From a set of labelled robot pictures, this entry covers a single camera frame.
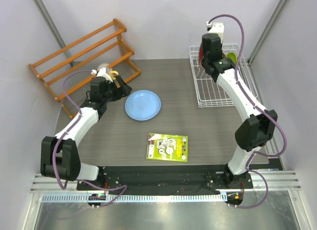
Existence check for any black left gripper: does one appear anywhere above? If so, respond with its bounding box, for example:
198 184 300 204
103 76 132 103

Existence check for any red patterned plate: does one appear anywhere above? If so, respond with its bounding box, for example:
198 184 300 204
199 44 204 64

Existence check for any light blue plate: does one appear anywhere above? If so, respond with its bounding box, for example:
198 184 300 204
124 90 161 121

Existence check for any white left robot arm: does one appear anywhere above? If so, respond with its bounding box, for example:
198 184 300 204
41 71 132 190

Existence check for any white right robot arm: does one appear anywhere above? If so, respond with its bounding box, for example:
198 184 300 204
200 33 277 188

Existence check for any orange wooden shelf rack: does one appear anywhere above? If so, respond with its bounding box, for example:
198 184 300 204
28 18 141 118

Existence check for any lime green plate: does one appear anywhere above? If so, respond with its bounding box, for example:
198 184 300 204
226 52 237 64

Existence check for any yellow ceramic mug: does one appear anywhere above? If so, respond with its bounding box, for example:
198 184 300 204
110 70 119 80

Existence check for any white cup on shelf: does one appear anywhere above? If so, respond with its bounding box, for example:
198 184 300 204
97 63 109 71

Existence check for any green illustrated booklet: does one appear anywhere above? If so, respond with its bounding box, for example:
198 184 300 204
146 133 188 163

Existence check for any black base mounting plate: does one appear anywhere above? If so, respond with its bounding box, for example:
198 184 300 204
92 165 253 196

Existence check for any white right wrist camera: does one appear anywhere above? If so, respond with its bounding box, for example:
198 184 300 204
206 22 224 42

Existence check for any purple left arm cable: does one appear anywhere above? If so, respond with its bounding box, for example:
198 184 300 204
53 70 128 207

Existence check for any aluminium frame post right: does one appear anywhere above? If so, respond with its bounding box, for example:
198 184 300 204
248 0 290 66

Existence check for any aluminium frame post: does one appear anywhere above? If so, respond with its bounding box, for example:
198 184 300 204
28 0 75 67
248 0 290 66

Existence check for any aluminium side rail right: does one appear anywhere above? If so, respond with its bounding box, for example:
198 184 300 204
247 61 283 164

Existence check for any aluminium front rail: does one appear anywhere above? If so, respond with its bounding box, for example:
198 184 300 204
30 171 301 206

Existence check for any aluminium frame post left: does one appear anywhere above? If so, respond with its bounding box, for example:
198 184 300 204
28 0 75 67

